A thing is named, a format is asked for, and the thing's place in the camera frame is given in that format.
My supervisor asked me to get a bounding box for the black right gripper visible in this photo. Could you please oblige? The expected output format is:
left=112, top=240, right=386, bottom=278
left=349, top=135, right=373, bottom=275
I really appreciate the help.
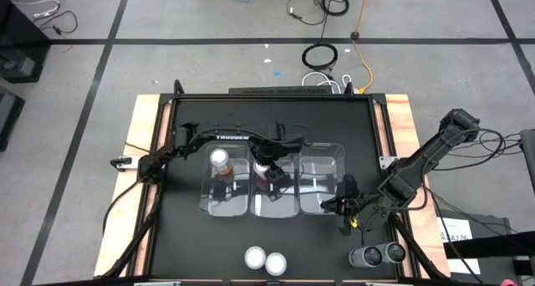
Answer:
left=320, top=173, right=364, bottom=237

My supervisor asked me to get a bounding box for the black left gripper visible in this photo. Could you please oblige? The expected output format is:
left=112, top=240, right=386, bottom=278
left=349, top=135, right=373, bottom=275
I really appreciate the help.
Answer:
left=258, top=155, right=293, bottom=192

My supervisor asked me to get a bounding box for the clear plastic bin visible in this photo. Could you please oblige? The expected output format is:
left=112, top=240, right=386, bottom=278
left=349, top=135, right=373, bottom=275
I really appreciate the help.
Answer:
left=199, top=142, right=254, bottom=218
left=297, top=142, right=347, bottom=216
left=249, top=146, right=302, bottom=219

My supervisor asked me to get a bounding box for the black box with white labels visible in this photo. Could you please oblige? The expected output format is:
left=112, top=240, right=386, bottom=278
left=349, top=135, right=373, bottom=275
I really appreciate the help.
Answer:
left=436, top=210, right=519, bottom=285

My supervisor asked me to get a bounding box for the black bar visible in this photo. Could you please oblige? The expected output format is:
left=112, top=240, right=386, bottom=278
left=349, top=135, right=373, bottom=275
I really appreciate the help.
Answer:
left=442, top=230, right=535, bottom=260

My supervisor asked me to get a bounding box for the black computer case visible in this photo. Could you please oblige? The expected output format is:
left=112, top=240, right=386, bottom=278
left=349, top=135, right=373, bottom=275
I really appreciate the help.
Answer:
left=0, top=87, right=25, bottom=152

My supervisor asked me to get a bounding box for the black cabinet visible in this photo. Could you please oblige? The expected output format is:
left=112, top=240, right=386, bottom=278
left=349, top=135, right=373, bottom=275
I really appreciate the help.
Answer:
left=0, top=0, right=52, bottom=84

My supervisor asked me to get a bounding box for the diagonal frame strut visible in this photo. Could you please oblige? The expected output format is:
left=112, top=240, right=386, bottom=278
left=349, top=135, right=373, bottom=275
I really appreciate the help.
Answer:
left=102, top=189, right=162, bottom=278
left=388, top=212, right=451, bottom=281

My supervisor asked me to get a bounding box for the black table frame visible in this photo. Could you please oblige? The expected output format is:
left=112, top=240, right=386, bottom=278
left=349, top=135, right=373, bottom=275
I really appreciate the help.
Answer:
left=137, top=92, right=415, bottom=281

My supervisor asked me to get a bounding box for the long black arm cable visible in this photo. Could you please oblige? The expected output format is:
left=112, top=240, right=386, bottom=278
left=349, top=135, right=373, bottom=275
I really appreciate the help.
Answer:
left=411, top=151, right=507, bottom=220

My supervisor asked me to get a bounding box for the black coiled floor cable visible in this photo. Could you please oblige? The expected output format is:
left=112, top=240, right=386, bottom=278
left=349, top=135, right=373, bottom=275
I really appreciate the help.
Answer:
left=301, top=42, right=339, bottom=72

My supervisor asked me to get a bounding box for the orange extension cable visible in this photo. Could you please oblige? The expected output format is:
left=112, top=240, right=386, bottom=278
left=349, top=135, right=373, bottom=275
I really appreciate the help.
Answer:
left=353, top=0, right=375, bottom=94

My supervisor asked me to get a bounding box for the thin black floor cable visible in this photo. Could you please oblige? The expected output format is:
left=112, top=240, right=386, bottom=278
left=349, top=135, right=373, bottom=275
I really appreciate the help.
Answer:
left=286, top=0, right=335, bottom=27

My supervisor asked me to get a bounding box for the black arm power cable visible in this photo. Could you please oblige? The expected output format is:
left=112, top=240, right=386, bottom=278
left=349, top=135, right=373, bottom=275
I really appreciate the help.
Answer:
left=102, top=179, right=141, bottom=237

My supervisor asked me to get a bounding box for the black tangled cable loop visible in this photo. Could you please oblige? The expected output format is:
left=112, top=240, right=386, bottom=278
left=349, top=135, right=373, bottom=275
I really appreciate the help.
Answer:
left=459, top=128, right=523, bottom=160

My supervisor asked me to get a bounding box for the small black cable coil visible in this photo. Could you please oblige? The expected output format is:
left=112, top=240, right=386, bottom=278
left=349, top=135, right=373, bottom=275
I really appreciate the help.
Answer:
left=319, top=0, right=350, bottom=18

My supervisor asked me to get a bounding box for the gray post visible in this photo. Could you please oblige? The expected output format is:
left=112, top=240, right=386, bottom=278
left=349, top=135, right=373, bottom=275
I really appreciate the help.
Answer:
left=519, top=129, right=535, bottom=195

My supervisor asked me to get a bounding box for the black looped floor cable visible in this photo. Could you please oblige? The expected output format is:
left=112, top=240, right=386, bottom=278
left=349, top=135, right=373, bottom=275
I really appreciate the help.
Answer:
left=39, top=10, right=79, bottom=36

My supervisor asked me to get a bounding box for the white floor cable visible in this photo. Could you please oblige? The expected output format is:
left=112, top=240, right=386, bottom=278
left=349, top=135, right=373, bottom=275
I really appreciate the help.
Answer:
left=12, top=0, right=61, bottom=19

